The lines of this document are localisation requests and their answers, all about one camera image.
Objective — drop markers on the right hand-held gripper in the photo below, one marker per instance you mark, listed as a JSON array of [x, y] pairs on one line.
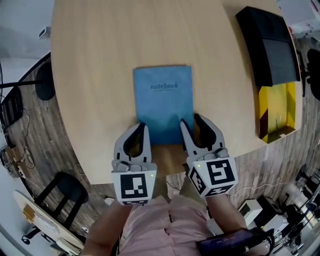
[[217, 175]]

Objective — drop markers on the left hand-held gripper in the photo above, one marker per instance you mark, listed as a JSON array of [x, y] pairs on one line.
[[133, 187]]

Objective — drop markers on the blue notebook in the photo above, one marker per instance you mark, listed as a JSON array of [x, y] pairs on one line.
[[162, 100]]

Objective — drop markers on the black and yellow box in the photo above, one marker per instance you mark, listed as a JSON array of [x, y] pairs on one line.
[[275, 105]]

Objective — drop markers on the person's right forearm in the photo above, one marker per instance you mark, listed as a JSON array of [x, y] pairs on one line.
[[225, 215]]

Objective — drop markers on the person's left forearm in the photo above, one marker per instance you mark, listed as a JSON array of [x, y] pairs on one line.
[[107, 230]]

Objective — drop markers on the white marker cube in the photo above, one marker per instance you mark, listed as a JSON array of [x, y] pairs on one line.
[[251, 210]]

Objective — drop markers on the person's khaki trousers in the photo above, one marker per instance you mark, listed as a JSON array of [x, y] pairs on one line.
[[190, 192]]

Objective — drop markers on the person's pink shirt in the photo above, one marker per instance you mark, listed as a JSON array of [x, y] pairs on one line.
[[155, 225]]

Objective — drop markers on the black battery pack device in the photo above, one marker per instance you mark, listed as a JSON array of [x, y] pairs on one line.
[[225, 242]]

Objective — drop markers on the white booklet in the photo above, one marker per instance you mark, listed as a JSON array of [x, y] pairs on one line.
[[48, 226]]

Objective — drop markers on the black slatted floor rack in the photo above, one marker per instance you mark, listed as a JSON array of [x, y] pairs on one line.
[[11, 107]]

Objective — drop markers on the small white sensor device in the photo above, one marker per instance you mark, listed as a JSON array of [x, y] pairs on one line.
[[45, 33]]

